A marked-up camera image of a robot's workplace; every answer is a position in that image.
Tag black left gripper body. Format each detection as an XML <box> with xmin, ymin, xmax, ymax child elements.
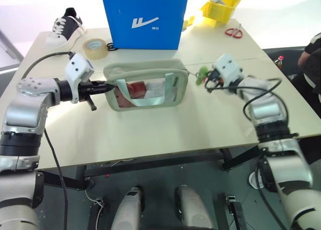
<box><xmin>78</xmin><ymin>80</ymin><xmax>106</xmax><ymax>112</ymax></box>

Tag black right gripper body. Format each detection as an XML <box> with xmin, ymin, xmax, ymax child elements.
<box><xmin>205</xmin><ymin>68</ymin><xmax>225</xmax><ymax>90</ymax></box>

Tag green plush keychain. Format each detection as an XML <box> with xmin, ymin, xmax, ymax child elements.
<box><xmin>195</xmin><ymin>66</ymin><xmax>211</xmax><ymax>85</ymax></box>

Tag green clear-window pouch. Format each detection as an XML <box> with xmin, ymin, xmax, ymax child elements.
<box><xmin>103</xmin><ymin>59</ymin><xmax>190</xmax><ymax>112</ymax></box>

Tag clear packing tape roll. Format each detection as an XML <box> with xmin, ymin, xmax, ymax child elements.
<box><xmin>82</xmin><ymin>38</ymin><xmax>109</xmax><ymax>60</ymax></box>

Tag small yellow plastic piece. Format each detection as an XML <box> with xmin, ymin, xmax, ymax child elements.
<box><xmin>183</xmin><ymin>15</ymin><xmax>196</xmax><ymax>31</ymax></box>

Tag yellow plastic bin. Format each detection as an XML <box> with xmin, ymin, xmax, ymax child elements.
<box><xmin>199</xmin><ymin>0</ymin><xmax>242</xmax><ymax>28</ymax></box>

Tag red capped bottle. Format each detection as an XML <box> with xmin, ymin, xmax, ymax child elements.
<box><xmin>272</xmin><ymin>55</ymin><xmax>286</xmax><ymax>70</ymax></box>

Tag black and white sneaker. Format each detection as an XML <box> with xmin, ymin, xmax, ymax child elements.
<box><xmin>45</xmin><ymin>7</ymin><xmax>87</xmax><ymax>48</ymax></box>

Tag blue shoe box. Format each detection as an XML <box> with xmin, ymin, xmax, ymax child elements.
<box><xmin>100</xmin><ymin>0</ymin><xmax>192</xmax><ymax>51</ymax></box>

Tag dark grey crate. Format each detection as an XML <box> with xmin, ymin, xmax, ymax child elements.
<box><xmin>262</xmin><ymin>46</ymin><xmax>309</xmax><ymax>82</ymax></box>

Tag person in black clothes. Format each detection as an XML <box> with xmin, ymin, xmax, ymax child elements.
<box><xmin>297</xmin><ymin>32</ymin><xmax>321</xmax><ymax>166</ymax></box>

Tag white round floor object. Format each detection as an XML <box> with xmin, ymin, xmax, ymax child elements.
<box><xmin>248</xmin><ymin>171</ymin><xmax>264</xmax><ymax>190</ymax></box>

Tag white robot left leg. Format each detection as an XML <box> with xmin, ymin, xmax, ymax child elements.
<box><xmin>110</xmin><ymin>186</ymin><xmax>145</xmax><ymax>230</ymax></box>

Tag white robot leg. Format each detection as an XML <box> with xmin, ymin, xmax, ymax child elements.
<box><xmin>175</xmin><ymin>185</ymin><xmax>214</xmax><ymax>230</ymax></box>
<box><xmin>110</xmin><ymin>186</ymin><xmax>145</xmax><ymax>230</ymax></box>

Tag black floor stand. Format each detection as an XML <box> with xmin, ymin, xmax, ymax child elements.
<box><xmin>225</xmin><ymin>194</ymin><xmax>246</xmax><ymax>230</ymax></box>
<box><xmin>88</xmin><ymin>196</ymin><xmax>105</xmax><ymax>230</ymax></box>

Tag white robot right leg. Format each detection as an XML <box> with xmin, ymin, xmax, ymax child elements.
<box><xmin>175</xmin><ymin>185</ymin><xmax>214</xmax><ymax>230</ymax></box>

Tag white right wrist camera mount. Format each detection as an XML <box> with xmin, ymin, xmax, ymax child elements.
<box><xmin>212</xmin><ymin>53</ymin><xmax>244</xmax><ymax>87</ymax></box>

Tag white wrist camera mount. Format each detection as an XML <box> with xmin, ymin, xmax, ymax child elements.
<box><xmin>65</xmin><ymin>53</ymin><xmax>95</xmax><ymax>104</ymax></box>
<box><xmin>212</xmin><ymin>53</ymin><xmax>244</xmax><ymax>87</ymax></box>

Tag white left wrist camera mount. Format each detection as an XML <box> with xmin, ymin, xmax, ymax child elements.
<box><xmin>65</xmin><ymin>53</ymin><xmax>95</xmax><ymax>104</ymax></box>

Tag red handled scissors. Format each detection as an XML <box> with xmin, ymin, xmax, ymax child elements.
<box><xmin>224</xmin><ymin>23</ymin><xmax>244</xmax><ymax>39</ymax></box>

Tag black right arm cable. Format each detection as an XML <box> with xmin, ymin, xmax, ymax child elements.
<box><xmin>206</xmin><ymin>77</ymin><xmax>288</xmax><ymax>230</ymax></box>

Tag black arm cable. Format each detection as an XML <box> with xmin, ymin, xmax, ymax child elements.
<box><xmin>21</xmin><ymin>51</ymin><xmax>76</xmax><ymax>230</ymax></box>
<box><xmin>206</xmin><ymin>77</ymin><xmax>288</xmax><ymax>230</ymax></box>

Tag black table frame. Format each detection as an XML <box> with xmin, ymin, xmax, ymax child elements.
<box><xmin>35</xmin><ymin>139</ymin><xmax>263</xmax><ymax>191</ymax></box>

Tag grey metal frame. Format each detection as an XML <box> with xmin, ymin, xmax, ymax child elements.
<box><xmin>0</xmin><ymin>28</ymin><xmax>25</xmax><ymax>73</ymax></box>

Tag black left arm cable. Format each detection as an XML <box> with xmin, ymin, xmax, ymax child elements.
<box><xmin>21</xmin><ymin>51</ymin><xmax>76</xmax><ymax>230</ymax></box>

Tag thin white wire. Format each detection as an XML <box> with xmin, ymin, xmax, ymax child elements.
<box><xmin>84</xmin><ymin>189</ymin><xmax>104</xmax><ymax>217</ymax></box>

